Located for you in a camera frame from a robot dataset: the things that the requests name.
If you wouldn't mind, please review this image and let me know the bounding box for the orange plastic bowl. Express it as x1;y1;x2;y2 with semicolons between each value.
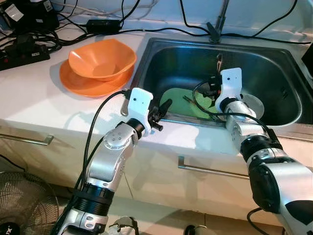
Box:
67;38;137;82

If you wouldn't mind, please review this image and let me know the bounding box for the wooden chopstick pair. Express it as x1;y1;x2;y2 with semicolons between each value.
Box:
182;95;206;110

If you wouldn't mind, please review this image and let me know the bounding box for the grey metal faucet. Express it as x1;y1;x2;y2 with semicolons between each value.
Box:
206;0;230;44

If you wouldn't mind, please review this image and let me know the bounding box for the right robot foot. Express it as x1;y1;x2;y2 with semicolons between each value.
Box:
183;224;211;235

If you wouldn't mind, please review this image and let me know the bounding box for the stainless steel sink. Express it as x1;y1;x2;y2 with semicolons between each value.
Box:
129;37;313;131

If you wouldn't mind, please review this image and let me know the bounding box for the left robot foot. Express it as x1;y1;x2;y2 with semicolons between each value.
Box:
105;216;140;235

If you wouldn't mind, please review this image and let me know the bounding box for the metal cabinet handle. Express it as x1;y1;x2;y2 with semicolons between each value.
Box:
0;132;54;147
177;156;251;178

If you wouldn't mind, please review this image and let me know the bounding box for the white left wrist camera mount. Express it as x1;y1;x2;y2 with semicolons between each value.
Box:
126;88;154;129

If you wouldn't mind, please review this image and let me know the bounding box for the wire mesh floor fan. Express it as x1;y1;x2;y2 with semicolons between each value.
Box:
0;171;60;235

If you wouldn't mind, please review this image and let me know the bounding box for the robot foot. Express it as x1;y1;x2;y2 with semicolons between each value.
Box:
105;216;140;235
183;224;211;235

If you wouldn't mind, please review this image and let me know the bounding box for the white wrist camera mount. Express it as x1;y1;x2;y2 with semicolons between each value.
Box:
126;88;154;129
215;68;244;112

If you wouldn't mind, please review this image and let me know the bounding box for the black power adapter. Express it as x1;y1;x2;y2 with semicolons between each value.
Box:
86;19;122;35

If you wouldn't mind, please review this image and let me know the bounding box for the black charger box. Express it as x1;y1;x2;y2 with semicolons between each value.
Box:
0;0;60;35

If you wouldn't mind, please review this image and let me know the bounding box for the white translucent bowl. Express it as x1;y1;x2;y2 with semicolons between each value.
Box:
242;94;265;121

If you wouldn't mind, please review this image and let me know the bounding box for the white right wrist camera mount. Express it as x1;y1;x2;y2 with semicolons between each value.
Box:
215;68;244;112

